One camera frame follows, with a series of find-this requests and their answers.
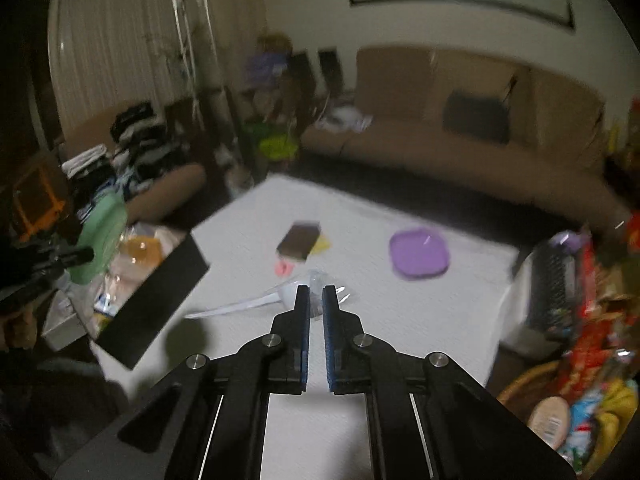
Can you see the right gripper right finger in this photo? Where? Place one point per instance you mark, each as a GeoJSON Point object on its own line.
{"type": "Point", "coordinates": [427, 417]}

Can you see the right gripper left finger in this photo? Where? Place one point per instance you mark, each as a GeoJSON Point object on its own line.
{"type": "Point", "coordinates": [206, 419]}

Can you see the mint green plastic plate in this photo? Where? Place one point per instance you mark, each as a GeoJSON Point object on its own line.
{"type": "Point", "coordinates": [101, 232]}

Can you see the clear plastic spoon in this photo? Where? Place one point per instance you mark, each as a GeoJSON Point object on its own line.
{"type": "Point", "coordinates": [284, 295]}

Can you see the black storage bin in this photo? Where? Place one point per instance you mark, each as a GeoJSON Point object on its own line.
{"type": "Point", "coordinates": [124, 307]}

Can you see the white box with keyboard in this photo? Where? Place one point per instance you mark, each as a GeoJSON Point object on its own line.
{"type": "Point", "coordinates": [541, 305]}

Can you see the wicker basket of snacks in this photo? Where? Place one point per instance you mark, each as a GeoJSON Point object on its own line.
{"type": "Point", "coordinates": [583, 398]}

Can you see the purple plastic plate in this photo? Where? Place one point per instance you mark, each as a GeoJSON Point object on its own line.
{"type": "Point", "coordinates": [419, 253]}

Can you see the pink snack packet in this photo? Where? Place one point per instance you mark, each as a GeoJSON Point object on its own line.
{"type": "Point", "coordinates": [283, 268]}

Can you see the brown rectangular box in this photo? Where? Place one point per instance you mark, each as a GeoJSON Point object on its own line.
{"type": "Point", "coordinates": [299, 240]}

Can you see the yellow small packet by box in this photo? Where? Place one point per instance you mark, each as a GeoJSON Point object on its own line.
{"type": "Point", "coordinates": [322, 244]}

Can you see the black cushion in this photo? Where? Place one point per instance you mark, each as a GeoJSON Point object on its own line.
{"type": "Point", "coordinates": [485, 119]}

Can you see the white floor stand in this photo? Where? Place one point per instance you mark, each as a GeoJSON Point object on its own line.
{"type": "Point", "coordinates": [205, 75]}

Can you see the brown sofa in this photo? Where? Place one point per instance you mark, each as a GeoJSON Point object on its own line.
{"type": "Point", "coordinates": [553, 160]}

